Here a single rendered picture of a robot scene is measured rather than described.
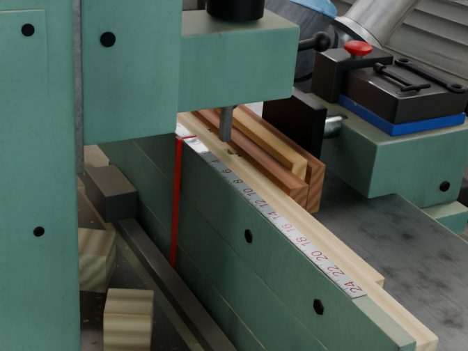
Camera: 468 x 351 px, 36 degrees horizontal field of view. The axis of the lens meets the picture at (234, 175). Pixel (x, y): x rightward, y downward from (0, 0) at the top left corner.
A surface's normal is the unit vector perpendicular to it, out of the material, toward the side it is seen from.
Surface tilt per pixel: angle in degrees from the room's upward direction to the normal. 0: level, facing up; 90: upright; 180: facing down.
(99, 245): 0
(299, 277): 90
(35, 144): 90
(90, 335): 0
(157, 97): 90
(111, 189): 0
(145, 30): 90
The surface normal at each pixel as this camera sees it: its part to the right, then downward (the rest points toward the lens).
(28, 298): 0.48, 0.44
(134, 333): 0.04, 0.47
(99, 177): 0.08, -0.88
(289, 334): -0.87, 0.16
